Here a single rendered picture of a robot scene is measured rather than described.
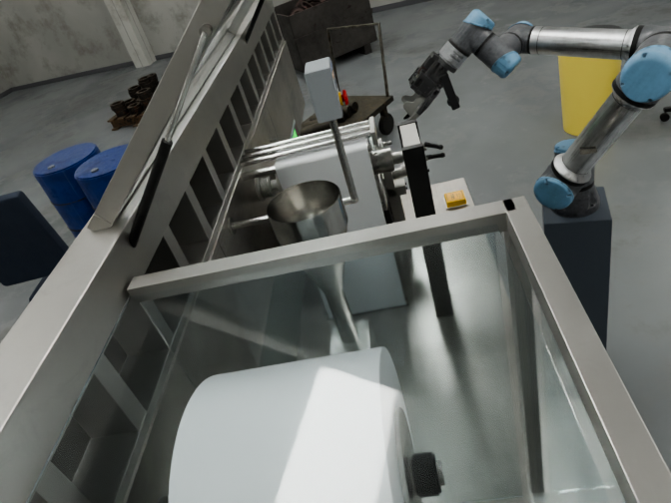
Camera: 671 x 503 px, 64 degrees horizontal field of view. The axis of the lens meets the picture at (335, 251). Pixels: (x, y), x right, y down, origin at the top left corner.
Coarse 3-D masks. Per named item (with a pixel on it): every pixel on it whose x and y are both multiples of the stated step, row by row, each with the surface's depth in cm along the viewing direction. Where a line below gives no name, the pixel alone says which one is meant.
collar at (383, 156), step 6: (378, 150) 143; (384, 150) 142; (390, 150) 144; (372, 156) 142; (378, 156) 141; (384, 156) 141; (390, 156) 141; (372, 162) 142; (378, 162) 141; (384, 162) 141; (390, 162) 141; (372, 168) 142; (378, 168) 142; (384, 168) 142; (390, 168) 142
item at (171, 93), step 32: (224, 0) 61; (192, 32) 63; (192, 64) 64; (160, 96) 68; (192, 96) 122; (160, 128) 70; (128, 160) 73; (160, 160) 71; (128, 192) 76; (96, 224) 80
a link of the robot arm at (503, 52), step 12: (492, 36) 146; (504, 36) 150; (480, 48) 147; (492, 48) 146; (504, 48) 146; (516, 48) 149; (480, 60) 151; (492, 60) 147; (504, 60) 146; (516, 60) 146; (504, 72) 147
